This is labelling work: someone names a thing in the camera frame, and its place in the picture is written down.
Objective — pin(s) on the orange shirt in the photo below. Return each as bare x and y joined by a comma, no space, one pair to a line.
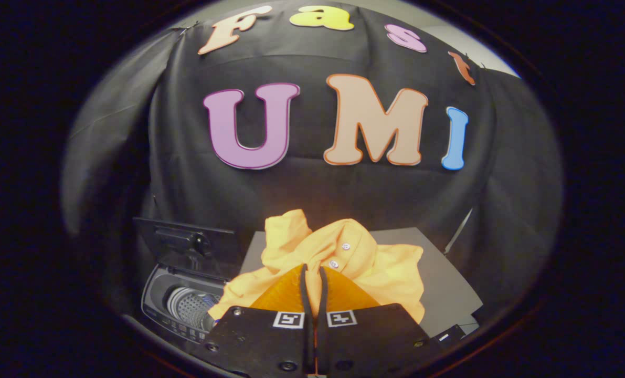
391,273

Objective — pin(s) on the grey washing machine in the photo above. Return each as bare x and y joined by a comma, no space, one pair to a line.
157,294

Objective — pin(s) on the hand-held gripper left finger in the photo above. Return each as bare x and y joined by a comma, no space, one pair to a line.
260,341

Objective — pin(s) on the cream cabinet with dark frame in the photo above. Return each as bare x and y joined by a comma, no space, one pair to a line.
443,283

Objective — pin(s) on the black backdrop cloth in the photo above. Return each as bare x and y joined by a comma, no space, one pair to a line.
317,199

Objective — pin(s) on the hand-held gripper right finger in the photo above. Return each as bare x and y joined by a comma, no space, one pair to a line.
375,341

